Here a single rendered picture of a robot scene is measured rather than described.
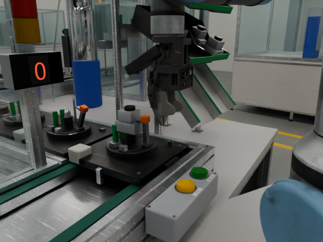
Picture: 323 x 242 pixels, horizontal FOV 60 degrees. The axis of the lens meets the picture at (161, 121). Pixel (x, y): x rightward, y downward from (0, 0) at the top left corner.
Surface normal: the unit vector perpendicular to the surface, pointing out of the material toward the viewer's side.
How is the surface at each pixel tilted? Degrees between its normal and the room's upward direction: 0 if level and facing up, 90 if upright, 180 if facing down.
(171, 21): 90
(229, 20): 90
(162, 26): 90
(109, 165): 0
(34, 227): 0
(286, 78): 90
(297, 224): 98
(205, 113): 45
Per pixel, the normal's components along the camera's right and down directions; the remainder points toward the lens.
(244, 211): 0.00, -0.95
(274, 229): -0.92, 0.25
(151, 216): -0.54, 0.25
